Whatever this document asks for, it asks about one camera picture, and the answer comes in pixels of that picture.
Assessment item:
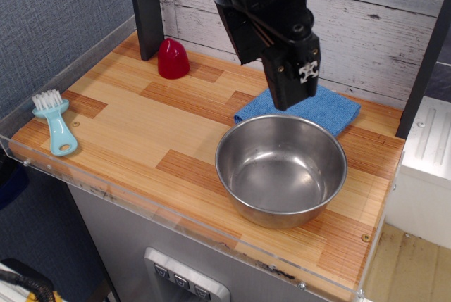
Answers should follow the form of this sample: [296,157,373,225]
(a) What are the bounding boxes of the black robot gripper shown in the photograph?
[214,0,321,111]

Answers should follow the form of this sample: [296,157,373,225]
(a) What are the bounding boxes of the light blue dish brush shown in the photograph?
[32,89,78,157]

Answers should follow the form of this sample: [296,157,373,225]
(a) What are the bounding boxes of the blue folded cloth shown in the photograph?
[234,86,361,137]

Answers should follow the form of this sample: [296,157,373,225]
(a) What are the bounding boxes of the stainless steel bowl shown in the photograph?
[215,115,347,229]

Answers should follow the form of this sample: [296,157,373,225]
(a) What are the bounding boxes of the red plastic dome object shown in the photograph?
[158,38,190,80]

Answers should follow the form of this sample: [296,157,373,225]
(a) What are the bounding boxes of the white ribbed side appliance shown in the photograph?
[385,96,450,248]

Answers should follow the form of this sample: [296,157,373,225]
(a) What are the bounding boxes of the clear acrylic edge guard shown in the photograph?
[1,127,404,301]

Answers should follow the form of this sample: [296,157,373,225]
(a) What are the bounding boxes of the silver button control panel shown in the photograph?
[144,247,230,301]

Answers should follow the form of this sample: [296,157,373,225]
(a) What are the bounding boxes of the yellow black object bottom left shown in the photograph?
[1,269,63,301]

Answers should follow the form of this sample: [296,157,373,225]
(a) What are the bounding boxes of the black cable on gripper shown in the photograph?
[225,0,300,48]

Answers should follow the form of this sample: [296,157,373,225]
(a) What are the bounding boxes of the dark right vertical post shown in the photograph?
[395,0,450,139]

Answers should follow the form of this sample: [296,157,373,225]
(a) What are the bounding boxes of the dark vertical post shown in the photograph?
[132,0,164,61]
[395,0,450,139]

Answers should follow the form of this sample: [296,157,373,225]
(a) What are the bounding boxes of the dark left vertical post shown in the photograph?
[132,0,164,61]

